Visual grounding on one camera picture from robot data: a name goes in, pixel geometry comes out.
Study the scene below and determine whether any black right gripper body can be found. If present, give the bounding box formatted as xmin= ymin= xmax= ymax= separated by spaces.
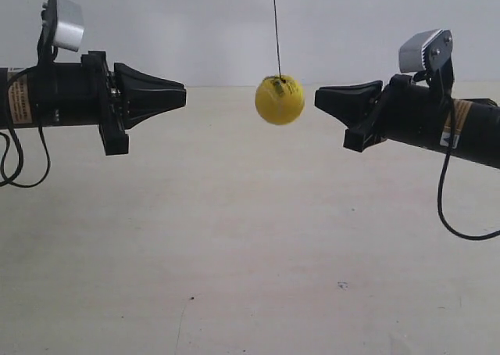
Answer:
xmin=343 ymin=74 xmax=413 ymax=152

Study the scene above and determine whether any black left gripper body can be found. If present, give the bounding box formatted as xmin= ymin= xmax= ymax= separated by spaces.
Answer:
xmin=80 ymin=50 xmax=129 ymax=156

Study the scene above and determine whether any yellow tennis ball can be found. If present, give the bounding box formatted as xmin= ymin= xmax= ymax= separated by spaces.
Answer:
xmin=254 ymin=75 xmax=305 ymax=126

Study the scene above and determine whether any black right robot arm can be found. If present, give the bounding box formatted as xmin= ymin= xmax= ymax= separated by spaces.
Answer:
xmin=314 ymin=74 xmax=499 ymax=168

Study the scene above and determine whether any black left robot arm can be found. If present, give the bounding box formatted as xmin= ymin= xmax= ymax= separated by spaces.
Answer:
xmin=1 ymin=51 xmax=187 ymax=156

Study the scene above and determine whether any black right camera cable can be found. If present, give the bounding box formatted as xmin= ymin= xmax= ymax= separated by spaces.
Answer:
xmin=413 ymin=69 xmax=500 ymax=241

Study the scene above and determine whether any black camera cable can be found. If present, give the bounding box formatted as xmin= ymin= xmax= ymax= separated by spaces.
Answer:
xmin=413 ymin=69 xmax=500 ymax=241
xmin=0 ymin=26 xmax=59 ymax=188

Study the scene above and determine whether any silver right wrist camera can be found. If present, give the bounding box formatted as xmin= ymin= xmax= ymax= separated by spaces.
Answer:
xmin=398 ymin=29 xmax=453 ymax=80

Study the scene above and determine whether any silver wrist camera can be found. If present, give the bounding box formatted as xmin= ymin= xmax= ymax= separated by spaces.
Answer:
xmin=41 ymin=0 xmax=84 ymax=52
xmin=398 ymin=29 xmax=453 ymax=80

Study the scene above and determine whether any black left camera cable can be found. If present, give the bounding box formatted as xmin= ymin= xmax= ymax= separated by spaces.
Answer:
xmin=0 ymin=26 xmax=59 ymax=188

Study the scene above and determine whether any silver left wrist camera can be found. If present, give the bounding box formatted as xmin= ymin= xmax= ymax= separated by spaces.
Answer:
xmin=41 ymin=0 xmax=84 ymax=52

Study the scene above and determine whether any black hanging string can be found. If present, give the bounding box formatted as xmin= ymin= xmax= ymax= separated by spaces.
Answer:
xmin=271 ymin=0 xmax=283 ymax=83

